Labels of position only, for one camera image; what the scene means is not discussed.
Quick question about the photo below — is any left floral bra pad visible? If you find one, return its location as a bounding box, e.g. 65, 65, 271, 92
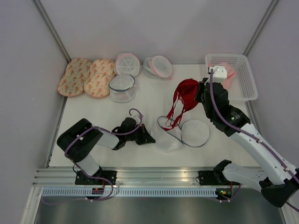
57, 58, 92, 97

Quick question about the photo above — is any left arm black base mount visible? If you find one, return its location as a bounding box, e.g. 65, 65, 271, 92
75, 169, 117, 185

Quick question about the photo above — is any blue-trimmed mesh laundry bag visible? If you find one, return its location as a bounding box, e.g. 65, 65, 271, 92
150, 116, 210, 153

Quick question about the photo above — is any right floral bra pad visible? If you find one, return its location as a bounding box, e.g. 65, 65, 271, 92
84, 58, 115, 98

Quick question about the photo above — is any right aluminium corner post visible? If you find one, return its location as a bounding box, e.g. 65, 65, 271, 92
243, 0, 280, 56

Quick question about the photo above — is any pink bra in basket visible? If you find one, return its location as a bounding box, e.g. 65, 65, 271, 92
216, 62, 236, 90

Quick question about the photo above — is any floral bra pad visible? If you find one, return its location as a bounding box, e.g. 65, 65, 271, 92
57, 58, 92, 97
84, 58, 115, 98

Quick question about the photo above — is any white slotted cable duct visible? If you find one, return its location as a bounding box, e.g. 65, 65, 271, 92
42, 187, 231, 197

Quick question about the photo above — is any white perforated plastic basket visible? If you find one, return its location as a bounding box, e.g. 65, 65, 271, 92
205, 53, 258, 102

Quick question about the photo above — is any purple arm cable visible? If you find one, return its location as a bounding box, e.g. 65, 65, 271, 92
64, 108, 143, 185
209, 70, 299, 182

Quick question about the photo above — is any pink-trimmed mesh bag upright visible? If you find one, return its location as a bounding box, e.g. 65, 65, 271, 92
114, 53, 140, 77

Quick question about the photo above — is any aluminium front rail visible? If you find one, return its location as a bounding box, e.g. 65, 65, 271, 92
32, 167, 213, 188

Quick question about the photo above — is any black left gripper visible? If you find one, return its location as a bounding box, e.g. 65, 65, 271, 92
126, 124, 156, 145

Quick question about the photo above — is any aluminium corner post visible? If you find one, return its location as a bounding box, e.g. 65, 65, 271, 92
243, 0, 280, 56
32, 0, 71, 63

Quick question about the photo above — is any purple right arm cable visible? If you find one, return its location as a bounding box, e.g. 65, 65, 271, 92
209, 70, 299, 182

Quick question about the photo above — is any red lace bra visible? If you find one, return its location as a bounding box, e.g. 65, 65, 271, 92
163, 78, 199, 131

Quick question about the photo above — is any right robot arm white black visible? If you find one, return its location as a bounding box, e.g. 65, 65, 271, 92
195, 78, 299, 208

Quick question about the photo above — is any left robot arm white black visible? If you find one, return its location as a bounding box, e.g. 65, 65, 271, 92
57, 117, 156, 185

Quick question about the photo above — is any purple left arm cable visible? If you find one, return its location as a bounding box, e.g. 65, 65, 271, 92
64, 108, 143, 185

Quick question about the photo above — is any pink-trimmed mesh bag tilted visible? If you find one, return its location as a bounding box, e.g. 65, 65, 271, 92
143, 56, 173, 79

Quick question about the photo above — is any left aluminium corner post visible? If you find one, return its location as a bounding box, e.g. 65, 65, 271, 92
32, 0, 71, 63

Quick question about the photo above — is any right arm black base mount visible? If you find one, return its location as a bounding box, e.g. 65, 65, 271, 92
198, 170, 231, 186

